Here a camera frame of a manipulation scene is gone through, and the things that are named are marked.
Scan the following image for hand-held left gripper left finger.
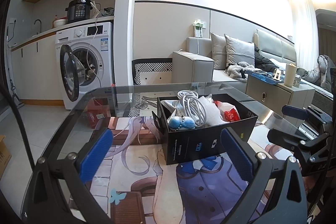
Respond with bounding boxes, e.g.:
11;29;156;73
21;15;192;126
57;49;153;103
24;127;114;224

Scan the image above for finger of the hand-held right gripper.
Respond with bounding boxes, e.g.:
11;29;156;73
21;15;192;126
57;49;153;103
267;127;331;156
282;105;331;124

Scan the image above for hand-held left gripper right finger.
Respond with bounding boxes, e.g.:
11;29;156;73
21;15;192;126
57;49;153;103
220;127;307;224

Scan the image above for black cardboard box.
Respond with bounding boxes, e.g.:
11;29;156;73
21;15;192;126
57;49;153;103
152;93;259;165

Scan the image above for red and white printed bag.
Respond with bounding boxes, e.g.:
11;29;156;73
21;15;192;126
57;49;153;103
214;101;241;122

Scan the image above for white foam piece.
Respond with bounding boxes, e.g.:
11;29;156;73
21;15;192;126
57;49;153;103
198;97;227;126

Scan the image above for white cable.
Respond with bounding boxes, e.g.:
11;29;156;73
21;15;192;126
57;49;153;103
177;90;208;128

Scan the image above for white and blue plush keychain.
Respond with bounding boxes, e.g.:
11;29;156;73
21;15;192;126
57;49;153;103
168;115;196;132

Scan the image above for beige side cabinet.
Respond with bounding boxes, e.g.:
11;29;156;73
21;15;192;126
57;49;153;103
245;72;315;115

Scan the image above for white cylinder container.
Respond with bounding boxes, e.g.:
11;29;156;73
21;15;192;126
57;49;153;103
284;63;298;87

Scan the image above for grey down jacket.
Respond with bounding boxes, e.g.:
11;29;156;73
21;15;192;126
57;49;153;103
302;55;336;93

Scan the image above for blue tray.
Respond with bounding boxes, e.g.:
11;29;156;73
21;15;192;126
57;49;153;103
245;70;284;83

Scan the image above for black jacket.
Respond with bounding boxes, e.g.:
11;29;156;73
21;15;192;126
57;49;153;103
253;46;280;72

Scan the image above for printed table mat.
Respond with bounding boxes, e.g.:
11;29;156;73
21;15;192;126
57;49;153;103
66;114;315;224

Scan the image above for grey furry cloth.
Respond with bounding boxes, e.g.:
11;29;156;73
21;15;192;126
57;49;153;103
226;62;255;81

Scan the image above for grey cushion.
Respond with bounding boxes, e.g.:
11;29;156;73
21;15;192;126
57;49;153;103
210;32;228;70
224;34;256;69

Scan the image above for white curtain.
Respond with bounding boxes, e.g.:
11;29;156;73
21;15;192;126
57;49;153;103
291;0;319;62

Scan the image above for brown cardboard carton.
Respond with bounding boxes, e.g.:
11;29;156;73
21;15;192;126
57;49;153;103
0;135;12;180

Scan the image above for white washing machine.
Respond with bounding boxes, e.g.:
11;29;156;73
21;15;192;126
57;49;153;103
55;22;116;110

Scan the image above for beige sofa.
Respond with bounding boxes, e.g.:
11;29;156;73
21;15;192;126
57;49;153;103
172;28;297;83

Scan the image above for kitchen counter cabinets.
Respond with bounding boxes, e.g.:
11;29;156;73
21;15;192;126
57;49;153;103
10;30;65;105

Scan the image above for patterned back chair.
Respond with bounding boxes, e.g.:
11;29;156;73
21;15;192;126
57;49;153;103
132;58;174;86

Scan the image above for black pressure cooker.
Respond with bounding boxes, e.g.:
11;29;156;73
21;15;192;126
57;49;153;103
66;0;95;24

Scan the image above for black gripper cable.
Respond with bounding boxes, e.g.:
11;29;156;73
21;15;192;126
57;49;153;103
0;85;36;167

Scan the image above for wall power strip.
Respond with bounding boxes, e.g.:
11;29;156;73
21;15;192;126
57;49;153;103
193;19;208;38

